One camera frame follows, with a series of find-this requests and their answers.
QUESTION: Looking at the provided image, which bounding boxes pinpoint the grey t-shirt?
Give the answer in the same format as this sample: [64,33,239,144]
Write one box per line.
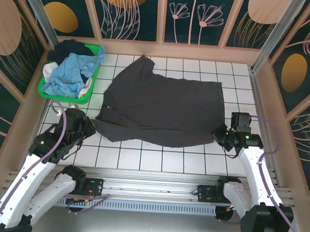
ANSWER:
[92,51,231,152]

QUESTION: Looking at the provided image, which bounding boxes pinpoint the green plastic laundry basket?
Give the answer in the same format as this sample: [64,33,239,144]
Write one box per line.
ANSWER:
[36,40,103,106]

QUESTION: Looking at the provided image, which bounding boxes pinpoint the white t-shirt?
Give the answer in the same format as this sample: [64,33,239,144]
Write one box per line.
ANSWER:
[40,61,95,100]

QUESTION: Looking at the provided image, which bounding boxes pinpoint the navy blue t-shirt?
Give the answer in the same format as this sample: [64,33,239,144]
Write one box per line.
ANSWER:
[47,38,97,79]

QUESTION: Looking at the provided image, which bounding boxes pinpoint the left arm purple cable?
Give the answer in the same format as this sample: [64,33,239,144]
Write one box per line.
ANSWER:
[0,96,115,232]

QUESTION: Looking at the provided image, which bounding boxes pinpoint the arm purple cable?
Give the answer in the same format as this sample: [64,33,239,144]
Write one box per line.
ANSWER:
[217,113,310,232]
[0,96,115,232]

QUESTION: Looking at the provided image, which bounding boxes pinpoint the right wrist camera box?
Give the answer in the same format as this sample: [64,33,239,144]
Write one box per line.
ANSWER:
[230,111,252,130]

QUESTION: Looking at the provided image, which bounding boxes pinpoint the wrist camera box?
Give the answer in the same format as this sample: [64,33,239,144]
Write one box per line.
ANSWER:
[62,107,88,124]
[230,111,252,130]

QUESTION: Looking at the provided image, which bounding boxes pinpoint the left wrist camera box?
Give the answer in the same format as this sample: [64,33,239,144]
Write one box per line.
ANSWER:
[62,107,88,124]

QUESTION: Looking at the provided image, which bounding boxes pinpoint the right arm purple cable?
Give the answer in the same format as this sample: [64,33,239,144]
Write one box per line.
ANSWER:
[217,113,310,232]

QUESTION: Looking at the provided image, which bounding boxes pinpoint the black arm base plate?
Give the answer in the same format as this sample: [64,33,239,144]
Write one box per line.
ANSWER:
[72,176,105,197]
[196,174,242,206]

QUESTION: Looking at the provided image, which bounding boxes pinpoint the aluminium table edge rail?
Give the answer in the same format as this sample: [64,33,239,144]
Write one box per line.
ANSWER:
[242,67,301,192]

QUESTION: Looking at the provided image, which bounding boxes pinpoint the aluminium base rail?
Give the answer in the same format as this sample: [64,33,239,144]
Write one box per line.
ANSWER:
[3,159,300,214]

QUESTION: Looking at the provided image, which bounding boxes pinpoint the grey slotted cable duct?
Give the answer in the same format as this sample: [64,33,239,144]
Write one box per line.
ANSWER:
[54,192,217,218]

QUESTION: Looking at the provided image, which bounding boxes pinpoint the aluminium frame post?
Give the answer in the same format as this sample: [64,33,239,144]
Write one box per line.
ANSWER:
[10,0,63,51]
[249,0,307,77]

